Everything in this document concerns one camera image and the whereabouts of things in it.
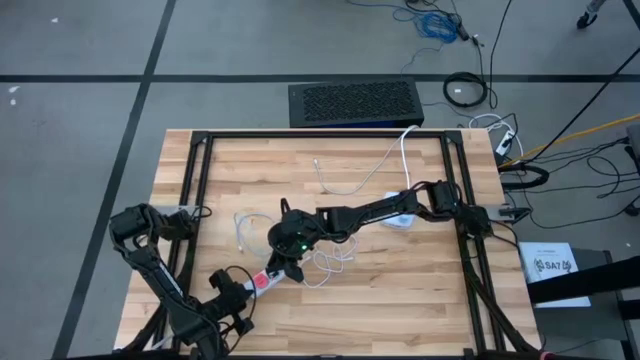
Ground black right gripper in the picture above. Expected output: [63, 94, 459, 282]
[267, 198, 324, 284]

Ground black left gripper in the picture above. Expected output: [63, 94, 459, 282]
[208, 268, 263, 337]

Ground long white power strip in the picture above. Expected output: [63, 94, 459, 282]
[149, 267, 290, 350]

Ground smooth white USB cable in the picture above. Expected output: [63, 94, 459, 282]
[299, 234, 359, 290]

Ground square white USB power hub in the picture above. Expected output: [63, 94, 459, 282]
[380, 127, 419, 231]

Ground white braided USB cable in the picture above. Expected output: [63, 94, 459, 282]
[312, 124, 420, 196]

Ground black perforated computer case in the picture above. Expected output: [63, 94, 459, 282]
[287, 79, 425, 130]

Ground small white power strip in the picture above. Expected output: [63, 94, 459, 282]
[494, 128, 517, 157]

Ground white printed paper sheet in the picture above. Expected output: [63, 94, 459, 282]
[518, 241, 592, 309]

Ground dark grey side stand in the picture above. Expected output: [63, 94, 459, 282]
[529, 248, 640, 360]

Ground black bar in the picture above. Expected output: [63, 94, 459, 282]
[527, 253, 640, 305]

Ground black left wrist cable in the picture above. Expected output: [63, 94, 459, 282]
[223, 264, 259, 321]

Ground white looped floor cable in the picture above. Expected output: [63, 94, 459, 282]
[467, 112, 525, 160]

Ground coiled black cable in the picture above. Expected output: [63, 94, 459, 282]
[442, 70, 489, 109]

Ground thick black cable loop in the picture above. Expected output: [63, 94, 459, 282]
[499, 162, 550, 192]

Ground blue cable bundle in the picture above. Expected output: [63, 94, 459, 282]
[346, 0, 460, 74]

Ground thin black floor cable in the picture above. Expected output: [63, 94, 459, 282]
[487, 0, 514, 110]

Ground thin black taut cable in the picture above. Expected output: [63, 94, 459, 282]
[527, 44, 640, 164]

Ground yellow cable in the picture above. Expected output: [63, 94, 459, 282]
[499, 113, 640, 170]

